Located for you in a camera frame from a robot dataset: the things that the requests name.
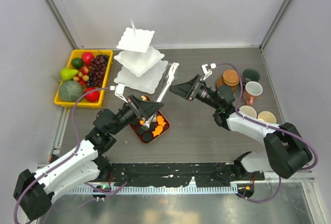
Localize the pink mug lying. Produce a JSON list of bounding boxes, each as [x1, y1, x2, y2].
[[239, 106, 257, 118]]

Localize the dark purple grape bunch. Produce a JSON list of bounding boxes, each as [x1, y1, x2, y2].
[[87, 54, 109, 87]]

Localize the green lime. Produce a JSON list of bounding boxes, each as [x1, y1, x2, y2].
[[71, 57, 84, 70]]

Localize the small red cherry cluster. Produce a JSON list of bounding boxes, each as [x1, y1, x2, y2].
[[72, 66, 89, 87]]

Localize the green pear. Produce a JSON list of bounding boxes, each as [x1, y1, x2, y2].
[[60, 68, 79, 81]]

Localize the stack of wooden coasters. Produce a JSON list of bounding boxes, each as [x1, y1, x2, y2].
[[216, 69, 239, 91]]

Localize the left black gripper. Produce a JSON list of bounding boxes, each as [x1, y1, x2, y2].
[[110, 94, 163, 135]]

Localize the metal tweezers tongs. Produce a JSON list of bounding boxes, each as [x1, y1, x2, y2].
[[142, 63, 182, 131]]

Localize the purple cable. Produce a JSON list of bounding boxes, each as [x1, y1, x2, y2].
[[216, 63, 319, 203], [12, 86, 135, 219]]

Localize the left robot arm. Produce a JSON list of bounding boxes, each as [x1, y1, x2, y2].
[[13, 95, 164, 223]]

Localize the black round cookie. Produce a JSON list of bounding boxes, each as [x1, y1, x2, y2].
[[143, 133, 153, 143]]

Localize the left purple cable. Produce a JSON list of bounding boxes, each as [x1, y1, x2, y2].
[[12, 86, 135, 219]]

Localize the yellow plastic fruit bin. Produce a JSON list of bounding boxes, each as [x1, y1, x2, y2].
[[54, 50, 113, 107]]

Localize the red apple at back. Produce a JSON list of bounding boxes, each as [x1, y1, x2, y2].
[[81, 52, 95, 66]]

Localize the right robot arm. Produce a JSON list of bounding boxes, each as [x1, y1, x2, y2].
[[170, 75, 313, 180]]

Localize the pink mug upright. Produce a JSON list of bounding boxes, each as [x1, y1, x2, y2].
[[242, 81, 263, 106]]

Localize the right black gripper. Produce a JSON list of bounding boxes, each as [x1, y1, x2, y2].
[[169, 74, 221, 110]]

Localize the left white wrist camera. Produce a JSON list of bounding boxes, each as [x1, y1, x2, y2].
[[109, 83, 128, 103]]

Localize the orange fish cookie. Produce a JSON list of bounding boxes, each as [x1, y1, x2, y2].
[[152, 125, 163, 137]]

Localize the red apple at front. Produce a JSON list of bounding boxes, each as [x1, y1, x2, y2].
[[84, 87, 100, 102]]

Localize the green melon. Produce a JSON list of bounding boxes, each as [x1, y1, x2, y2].
[[58, 81, 84, 102]]

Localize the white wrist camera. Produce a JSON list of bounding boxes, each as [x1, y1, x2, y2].
[[109, 83, 128, 103], [201, 63, 217, 81]]

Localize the white three-tier serving stand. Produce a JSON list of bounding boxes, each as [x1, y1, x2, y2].
[[114, 21, 169, 94]]

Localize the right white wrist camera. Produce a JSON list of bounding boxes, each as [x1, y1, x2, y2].
[[201, 63, 217, 81]]

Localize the cream cup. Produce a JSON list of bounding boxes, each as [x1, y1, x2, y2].
[[257, 111, 277, 124]]

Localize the dark green mug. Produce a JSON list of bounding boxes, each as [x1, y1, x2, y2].
[[242, 68, 261, 82]]

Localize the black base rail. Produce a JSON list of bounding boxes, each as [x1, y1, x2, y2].
[[107, 162, 265, 188]]

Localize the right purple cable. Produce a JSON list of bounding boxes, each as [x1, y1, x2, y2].
[[216, 63, 319, 203]]

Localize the red lacquer snack tray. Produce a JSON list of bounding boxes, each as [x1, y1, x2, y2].
[[129, 111, 170, 144]]

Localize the red apple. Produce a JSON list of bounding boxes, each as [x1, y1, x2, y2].
[[84, 87, 100, 102], [81, 52, 95, 66]]

